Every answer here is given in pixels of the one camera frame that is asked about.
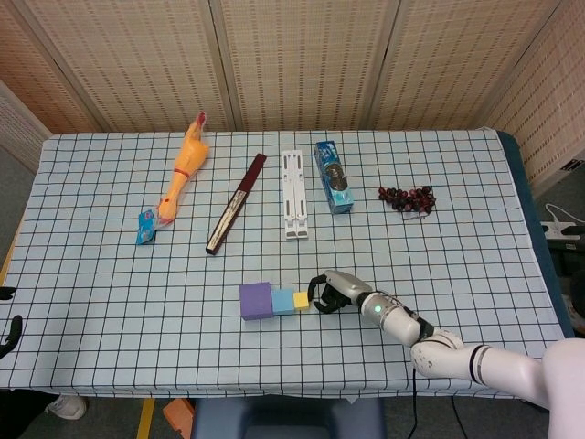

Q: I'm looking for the white sneaker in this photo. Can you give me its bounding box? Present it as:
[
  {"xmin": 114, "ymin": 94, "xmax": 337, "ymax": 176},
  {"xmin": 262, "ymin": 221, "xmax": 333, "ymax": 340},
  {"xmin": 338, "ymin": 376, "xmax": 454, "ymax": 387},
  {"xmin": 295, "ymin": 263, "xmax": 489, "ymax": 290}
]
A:
[{"xmin": 45, "ymin": 395, "xmax": 88, "ymax": 421}]

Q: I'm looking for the white power strip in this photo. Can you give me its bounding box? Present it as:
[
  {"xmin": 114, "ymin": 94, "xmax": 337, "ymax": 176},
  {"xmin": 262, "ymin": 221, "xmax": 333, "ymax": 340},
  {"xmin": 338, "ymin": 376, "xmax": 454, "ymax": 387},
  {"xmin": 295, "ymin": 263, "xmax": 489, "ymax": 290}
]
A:
[{"xmin": 540, "ymin": 220, "xmax": 585, "ymax": 241}]

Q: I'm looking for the yellow rubber chicken toy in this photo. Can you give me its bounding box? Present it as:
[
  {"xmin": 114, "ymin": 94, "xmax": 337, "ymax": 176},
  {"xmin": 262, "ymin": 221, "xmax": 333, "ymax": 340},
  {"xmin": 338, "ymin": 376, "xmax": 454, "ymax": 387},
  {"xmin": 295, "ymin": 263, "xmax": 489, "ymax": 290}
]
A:
[{"xmin": 156, "ymin": 111, "xmax": 211, "ymax": 228}]

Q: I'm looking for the black floor cable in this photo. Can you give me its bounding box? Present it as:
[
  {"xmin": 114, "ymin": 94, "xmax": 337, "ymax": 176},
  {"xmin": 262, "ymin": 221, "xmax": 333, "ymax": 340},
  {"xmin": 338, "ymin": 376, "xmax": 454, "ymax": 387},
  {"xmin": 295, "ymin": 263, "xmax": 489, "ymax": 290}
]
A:
[{"xmin": 451, "ymin": 395, "xmax": 463, "ymax": 439}]

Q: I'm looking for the small blue packet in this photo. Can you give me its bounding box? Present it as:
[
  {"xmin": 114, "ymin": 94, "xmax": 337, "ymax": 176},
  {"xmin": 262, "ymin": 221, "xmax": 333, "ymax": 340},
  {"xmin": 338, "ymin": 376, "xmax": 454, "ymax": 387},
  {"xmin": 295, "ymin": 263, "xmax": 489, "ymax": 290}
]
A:
[{"xmin": 135, "ymin": 206, "xmax": 159, "ymax": 247}]

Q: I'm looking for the black equipment beside table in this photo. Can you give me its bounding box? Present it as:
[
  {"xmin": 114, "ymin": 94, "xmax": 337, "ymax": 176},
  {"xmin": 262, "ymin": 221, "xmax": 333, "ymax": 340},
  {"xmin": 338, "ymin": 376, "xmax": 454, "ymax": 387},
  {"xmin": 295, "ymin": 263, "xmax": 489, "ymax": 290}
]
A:
[{"xmin": 548, "ymin": 238, "xmax": 585, "ymax": 337}]

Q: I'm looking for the dark blue table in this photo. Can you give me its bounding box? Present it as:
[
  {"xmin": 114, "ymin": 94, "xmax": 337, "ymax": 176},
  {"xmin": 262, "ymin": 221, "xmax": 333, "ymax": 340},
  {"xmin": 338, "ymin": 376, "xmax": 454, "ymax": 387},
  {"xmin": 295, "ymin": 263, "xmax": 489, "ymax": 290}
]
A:
[{"xmin": 495, "ymin": 131, "xmax": 578, "ymax": 342}]

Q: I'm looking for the white folding laptop stand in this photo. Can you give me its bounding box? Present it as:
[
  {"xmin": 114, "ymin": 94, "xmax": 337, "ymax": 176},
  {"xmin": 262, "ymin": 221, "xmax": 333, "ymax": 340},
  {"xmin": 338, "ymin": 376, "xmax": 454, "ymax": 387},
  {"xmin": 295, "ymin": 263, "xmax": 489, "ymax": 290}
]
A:
[{"xmin": 280, "ymin": 149, "xmax": 315, "ymax": 241}]

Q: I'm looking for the dark trouser leg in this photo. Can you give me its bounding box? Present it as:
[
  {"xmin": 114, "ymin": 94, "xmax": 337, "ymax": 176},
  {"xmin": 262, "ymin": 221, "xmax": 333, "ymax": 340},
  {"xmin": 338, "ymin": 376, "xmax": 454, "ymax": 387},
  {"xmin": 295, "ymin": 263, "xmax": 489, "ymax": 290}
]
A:
[{"xmin": 0, "ymin": 389, "xmax": 60, "ymax": 439}]

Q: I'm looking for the pale woven screen panel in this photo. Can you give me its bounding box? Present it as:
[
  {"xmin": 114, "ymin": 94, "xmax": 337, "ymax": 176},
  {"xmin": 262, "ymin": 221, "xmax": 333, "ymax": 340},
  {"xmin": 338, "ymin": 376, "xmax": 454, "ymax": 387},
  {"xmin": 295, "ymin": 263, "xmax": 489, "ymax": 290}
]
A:
[{"xmin": 0, "ymin": 80, "xmax": 54, "ymax": 173}]

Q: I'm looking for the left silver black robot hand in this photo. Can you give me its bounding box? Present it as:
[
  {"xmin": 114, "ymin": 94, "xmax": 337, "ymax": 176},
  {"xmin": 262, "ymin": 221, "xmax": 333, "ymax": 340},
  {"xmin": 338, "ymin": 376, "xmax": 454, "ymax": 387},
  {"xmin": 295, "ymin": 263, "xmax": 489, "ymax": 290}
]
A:
[{"xmin": 0, "ymin": 285, "xmax": 24, "ymax": 360}]

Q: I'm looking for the dark red grape bunch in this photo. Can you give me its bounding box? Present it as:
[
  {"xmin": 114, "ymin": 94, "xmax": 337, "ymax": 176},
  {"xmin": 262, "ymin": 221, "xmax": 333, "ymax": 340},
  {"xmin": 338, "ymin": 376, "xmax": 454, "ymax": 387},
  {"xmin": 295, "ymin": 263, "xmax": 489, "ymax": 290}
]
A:
[{"xmin": 378, "ymin": 185, "xmax": 436, "ymax": 223}]

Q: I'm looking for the dark red folded fan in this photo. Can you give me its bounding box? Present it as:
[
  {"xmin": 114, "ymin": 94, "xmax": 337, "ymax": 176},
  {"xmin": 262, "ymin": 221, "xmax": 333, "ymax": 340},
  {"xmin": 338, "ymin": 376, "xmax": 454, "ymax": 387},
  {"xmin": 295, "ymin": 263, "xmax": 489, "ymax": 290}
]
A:
[{"xmin": 205, "ymin": 153, "xmax": 268, "ymax": 256}]

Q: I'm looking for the light blue checkered tablecloth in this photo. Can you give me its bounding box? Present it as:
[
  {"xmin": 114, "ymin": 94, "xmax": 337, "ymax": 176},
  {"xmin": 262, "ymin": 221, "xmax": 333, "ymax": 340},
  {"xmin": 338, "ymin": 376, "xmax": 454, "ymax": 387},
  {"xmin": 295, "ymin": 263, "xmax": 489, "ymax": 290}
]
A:
[{"xmin": 0, "ymin": 129, "xmax": 580, "ymax": 399}]

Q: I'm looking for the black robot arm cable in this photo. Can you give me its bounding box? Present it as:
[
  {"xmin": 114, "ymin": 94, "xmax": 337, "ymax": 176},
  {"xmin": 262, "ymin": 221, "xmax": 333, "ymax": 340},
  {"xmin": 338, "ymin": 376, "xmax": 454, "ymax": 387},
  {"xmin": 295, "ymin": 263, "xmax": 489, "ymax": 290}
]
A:
[{"xmin": 409, "ymin": 363, "xmax": 420, "ymax": 439}]

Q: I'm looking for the orange block on floor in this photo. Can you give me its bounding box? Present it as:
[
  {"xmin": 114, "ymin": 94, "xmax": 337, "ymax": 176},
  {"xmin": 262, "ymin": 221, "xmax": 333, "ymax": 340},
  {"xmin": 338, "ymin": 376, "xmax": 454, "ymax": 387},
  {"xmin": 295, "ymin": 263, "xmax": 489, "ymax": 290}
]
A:
[{"xmin": 163, "ymin": 397, "xmax": 197, "ymax": 434}]

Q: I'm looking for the white power cable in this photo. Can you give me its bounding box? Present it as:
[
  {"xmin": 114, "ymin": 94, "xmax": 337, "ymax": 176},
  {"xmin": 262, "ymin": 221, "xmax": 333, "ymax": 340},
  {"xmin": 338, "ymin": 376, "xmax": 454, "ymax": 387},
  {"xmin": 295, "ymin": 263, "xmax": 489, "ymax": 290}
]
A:
[{"xmin": 546, "ymin": 203, "xmax": 575, "ymax": 225}]

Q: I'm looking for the large purple cube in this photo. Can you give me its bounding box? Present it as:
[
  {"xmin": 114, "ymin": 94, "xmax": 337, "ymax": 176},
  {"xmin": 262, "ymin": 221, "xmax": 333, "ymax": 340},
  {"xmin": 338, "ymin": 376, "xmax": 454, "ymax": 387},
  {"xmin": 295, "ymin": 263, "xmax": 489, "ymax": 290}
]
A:
[{"xmin": 239, "ymin": 282, "xmax": 274, "ymax": 321}]

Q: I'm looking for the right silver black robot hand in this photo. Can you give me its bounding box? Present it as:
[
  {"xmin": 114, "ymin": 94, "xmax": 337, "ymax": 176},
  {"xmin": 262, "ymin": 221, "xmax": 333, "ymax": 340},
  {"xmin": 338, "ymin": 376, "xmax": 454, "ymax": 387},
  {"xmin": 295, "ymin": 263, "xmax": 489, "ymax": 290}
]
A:
[{"xmin": 306, "ymin": 269, "xmax": 374, "ymax": 316}]

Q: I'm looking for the beige woven folding screen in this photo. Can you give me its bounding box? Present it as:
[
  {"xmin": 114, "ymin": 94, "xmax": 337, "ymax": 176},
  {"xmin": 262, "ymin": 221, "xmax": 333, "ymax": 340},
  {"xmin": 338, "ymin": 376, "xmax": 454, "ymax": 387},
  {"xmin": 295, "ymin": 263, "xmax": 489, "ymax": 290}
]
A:
[{"xmin": 0, "ymin": 0, "xmax": 585, "ymax": 198}]

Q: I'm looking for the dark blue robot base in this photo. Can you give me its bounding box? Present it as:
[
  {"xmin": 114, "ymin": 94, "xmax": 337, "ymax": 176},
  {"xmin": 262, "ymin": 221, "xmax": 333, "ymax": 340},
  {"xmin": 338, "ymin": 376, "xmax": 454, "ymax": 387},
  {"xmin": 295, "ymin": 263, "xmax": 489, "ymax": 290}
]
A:
[{"xmin": 191, "ymin": 396, "xmax": 388, "ymax": 439}]

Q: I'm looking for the blue cookie box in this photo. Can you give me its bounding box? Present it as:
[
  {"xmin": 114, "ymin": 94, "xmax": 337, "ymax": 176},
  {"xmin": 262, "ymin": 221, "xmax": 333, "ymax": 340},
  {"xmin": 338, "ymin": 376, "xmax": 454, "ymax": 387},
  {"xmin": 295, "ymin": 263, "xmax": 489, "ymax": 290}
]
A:
[{"xmin": 314, "ymin": 140, "xmax": 356, "ymax": 216}]

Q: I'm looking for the light blue cube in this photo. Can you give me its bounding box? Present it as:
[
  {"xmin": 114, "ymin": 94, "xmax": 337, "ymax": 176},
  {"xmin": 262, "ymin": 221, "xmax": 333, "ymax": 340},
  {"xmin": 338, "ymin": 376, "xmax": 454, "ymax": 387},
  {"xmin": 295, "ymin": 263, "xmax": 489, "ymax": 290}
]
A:
[{"xmin": 270, "ymin": 287, "xmax": 297, "ymax": 316}]

